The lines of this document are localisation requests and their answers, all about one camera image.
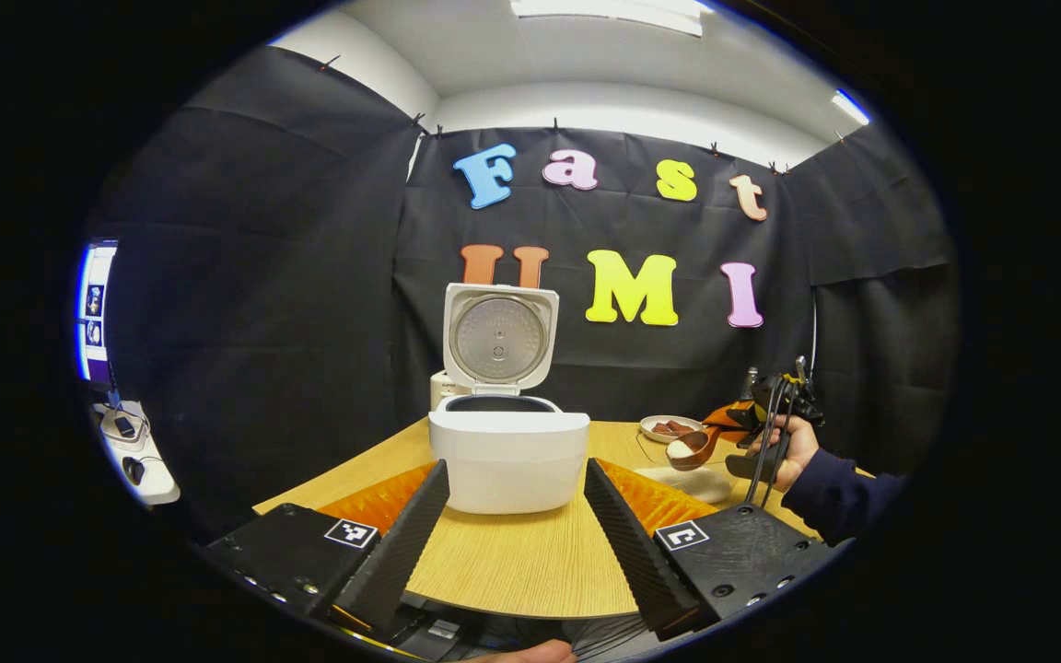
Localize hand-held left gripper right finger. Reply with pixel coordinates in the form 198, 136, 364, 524
583, 458, 837, 643

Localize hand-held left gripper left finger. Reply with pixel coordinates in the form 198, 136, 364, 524
202, 459, 451, 636

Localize brown wooden spoon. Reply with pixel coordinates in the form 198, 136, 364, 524
666, 419, 743, 473

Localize white rice cooker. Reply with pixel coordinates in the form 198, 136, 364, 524
427, 283, 591, 515

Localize white round plate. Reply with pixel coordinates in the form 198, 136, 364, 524
639, 415, 706, 444

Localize person's grey trousers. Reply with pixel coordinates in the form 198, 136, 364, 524
494, 615, 660, 660

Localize white side desk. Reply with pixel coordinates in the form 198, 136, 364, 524
91, 398, 183, 507

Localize black backdrop cloth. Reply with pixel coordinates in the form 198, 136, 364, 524
88, 46, 962, 544

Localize small ceiling light panel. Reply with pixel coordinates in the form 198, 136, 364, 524
830, 87, 872, 127

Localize computer monitor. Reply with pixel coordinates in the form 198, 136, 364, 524
76, 239, 120, 386

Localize long ceiling light panel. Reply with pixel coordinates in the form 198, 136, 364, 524
509, 0, 706, 38

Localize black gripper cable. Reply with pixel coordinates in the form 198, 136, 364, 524
744, 376, 803, 507

